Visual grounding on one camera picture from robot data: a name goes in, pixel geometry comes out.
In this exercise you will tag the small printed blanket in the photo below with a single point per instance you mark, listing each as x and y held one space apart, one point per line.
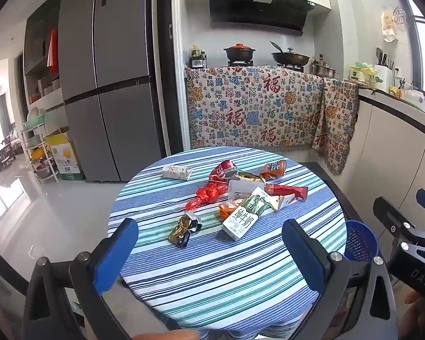
338 124

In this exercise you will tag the wall hanging packet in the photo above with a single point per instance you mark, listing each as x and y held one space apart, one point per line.
389 24

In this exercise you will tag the large printed blanket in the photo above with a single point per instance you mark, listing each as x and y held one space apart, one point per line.
251 113

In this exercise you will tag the steel pot with lid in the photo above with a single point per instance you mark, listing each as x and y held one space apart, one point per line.
325 69

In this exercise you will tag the condiment bottle rack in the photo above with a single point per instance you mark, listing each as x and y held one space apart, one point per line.
197 58

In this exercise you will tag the blue striped tablecloth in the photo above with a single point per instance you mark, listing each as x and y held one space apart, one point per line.
198 276

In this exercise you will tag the person's right hand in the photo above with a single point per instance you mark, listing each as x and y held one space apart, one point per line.
421 317

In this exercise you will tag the gold foil wrapper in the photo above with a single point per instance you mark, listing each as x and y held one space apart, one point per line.
249 177

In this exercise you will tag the small white box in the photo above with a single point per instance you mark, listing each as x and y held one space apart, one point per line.
242 188

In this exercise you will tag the small orange wrapper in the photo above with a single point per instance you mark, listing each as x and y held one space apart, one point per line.
228 209

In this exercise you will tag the white knife holder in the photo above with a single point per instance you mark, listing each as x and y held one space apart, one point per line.
383 72

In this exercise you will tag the green and white milk carton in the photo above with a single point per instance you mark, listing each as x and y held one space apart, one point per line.
242 219

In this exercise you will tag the person's left hand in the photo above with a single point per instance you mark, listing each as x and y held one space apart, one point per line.
166 335

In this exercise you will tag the white patterned packet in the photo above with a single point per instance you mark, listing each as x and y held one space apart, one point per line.
177 172

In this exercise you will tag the black wok with lid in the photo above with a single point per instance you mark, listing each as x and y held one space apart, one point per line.
291 57

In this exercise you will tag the yellow cardboard box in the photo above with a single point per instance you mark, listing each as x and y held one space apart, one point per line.
62 148

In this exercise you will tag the grey refrigerator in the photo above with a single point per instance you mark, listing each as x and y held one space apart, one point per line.
109 113

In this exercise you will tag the crushed red can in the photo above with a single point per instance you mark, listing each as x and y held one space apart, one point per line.
222 171

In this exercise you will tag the black range hood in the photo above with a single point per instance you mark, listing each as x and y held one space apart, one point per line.
255 10

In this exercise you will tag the small white packet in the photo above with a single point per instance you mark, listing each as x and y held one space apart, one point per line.
282 202

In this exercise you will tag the red plastic bag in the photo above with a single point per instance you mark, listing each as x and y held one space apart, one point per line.
210 193

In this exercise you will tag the blue plastic basket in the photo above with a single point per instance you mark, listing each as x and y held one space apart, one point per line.
361 241

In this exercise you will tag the white kitchen cabinet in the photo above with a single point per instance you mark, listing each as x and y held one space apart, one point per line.
382 145

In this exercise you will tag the gold and brown wrapper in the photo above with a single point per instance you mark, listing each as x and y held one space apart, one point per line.
184 230

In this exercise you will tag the green and white box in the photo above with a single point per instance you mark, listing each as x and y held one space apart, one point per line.
71 173

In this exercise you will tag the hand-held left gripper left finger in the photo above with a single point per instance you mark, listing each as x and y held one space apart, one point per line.
116 253

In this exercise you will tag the black clay pot red lid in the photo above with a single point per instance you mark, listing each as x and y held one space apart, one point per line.
238 53

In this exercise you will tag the green and yellow containers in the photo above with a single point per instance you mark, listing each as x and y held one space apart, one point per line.
361 74

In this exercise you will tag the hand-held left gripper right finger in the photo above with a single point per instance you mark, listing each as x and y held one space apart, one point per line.
304 256

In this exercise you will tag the orange snack packet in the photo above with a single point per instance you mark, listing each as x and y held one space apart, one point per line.
272 170

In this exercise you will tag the dark shelving unit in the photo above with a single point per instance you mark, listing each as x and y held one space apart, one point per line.
39 42

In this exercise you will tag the red stick packet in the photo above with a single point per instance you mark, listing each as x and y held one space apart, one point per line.
288 191

